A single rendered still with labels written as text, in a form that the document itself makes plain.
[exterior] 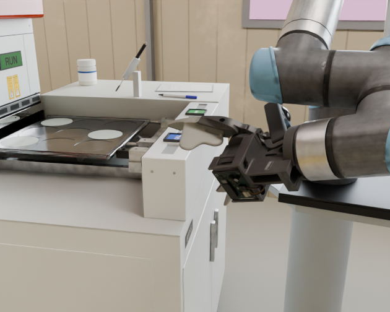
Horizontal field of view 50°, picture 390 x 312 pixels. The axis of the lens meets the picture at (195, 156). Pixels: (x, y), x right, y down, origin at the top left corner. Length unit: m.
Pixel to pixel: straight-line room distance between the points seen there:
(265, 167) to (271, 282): 1.64
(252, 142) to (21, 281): 0.68
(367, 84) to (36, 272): 0.79
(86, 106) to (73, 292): 0.71
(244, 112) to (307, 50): 2.29
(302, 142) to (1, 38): 1.07
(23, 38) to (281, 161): 1.12
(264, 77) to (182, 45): 2.38
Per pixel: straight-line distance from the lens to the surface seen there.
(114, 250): 0.92
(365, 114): 0.51
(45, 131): 1.35
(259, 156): 0.57
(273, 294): 2.08
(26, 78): 1.51
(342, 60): 0.56
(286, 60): 0.58
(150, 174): 0.89
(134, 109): 1.45
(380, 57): 0.57
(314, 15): 0.64
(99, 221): 0.94
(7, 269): 1.07
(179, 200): 0.89
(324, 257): 1.17
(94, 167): 1.17
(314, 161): 0.51
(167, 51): 3.00
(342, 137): 0.50
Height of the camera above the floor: 1.25
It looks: 19 degrees down
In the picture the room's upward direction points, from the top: straight up
